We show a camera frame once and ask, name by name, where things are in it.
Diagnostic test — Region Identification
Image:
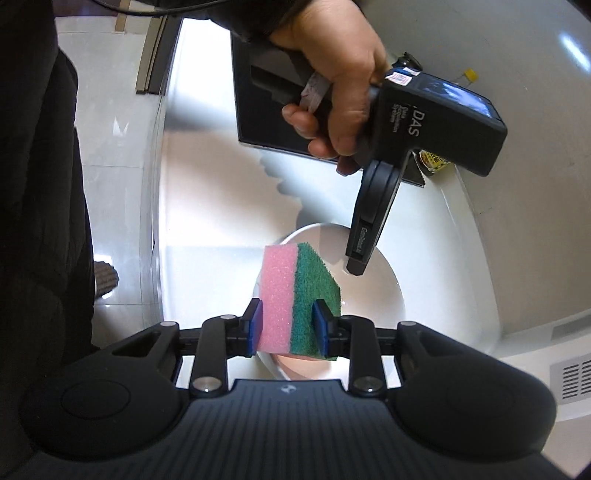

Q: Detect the black glass gas stove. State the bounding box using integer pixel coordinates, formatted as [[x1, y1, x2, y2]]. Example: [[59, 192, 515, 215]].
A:
[[231, 34, 426, 188]]

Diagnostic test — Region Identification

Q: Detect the white vent grille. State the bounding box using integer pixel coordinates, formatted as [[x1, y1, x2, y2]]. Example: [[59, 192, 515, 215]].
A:
[[549, 359, 591, 403]]

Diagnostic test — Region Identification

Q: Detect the person's left forearm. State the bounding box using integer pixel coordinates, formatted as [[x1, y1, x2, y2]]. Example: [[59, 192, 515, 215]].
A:
[[152, 0, 324, 44]]

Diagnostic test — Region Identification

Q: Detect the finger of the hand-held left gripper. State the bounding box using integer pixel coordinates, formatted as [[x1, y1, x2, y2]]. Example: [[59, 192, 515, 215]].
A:
[[345, 231, 389, 277]]

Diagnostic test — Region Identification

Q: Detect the person's left hand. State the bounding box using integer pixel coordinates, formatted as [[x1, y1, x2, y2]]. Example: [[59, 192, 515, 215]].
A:
[[269, 0, 392, 177]]

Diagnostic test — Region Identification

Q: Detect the white bowl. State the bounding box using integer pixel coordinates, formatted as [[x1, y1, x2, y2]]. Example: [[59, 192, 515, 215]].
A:
[[252, 223, 407, 382]]

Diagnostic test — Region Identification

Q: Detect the pink and green sponge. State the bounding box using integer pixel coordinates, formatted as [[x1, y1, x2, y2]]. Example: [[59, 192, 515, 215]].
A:
[[255, 243, 341, 362]]

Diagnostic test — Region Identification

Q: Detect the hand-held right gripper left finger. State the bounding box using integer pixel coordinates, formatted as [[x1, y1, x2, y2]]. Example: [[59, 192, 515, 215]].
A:
[[113, 298, 265, 398]]

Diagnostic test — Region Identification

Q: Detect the metal door track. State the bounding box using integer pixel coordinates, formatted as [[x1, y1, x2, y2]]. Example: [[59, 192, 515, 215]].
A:
[[135, 17, 180, 96]]

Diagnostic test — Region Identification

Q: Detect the black cable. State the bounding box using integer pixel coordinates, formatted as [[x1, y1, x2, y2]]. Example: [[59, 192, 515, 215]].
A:
[[90, 0, 185, 17]]

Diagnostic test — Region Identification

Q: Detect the person's dark clothing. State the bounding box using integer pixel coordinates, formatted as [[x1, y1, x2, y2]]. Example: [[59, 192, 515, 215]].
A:
[[0, 0, 100, 361]]

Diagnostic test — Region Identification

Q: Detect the jar with yellow label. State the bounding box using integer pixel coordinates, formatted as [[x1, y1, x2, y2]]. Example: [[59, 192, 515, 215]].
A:
[[418, 150, 452, 177]]

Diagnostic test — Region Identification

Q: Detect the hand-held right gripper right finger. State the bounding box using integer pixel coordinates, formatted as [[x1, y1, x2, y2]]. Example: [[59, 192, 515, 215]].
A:
[[311, 299, 467, 398]]

